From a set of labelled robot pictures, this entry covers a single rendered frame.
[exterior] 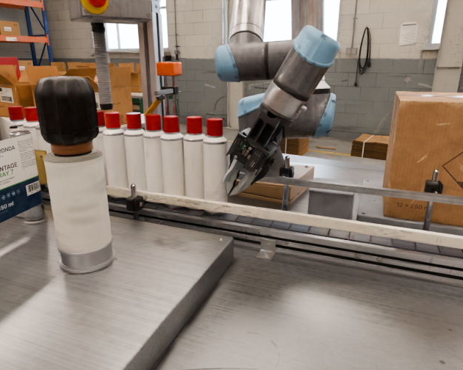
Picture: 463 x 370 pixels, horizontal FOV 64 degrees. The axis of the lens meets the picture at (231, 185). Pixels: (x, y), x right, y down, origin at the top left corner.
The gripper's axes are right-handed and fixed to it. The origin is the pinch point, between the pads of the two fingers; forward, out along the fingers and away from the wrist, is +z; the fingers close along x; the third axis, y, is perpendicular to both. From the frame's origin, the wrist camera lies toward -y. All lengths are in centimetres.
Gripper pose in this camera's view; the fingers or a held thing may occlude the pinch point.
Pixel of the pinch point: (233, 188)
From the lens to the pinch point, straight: 81.3
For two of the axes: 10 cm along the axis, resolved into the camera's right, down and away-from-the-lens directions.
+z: -4.6, 7.7, 4.4
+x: 8.1, 5.7, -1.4
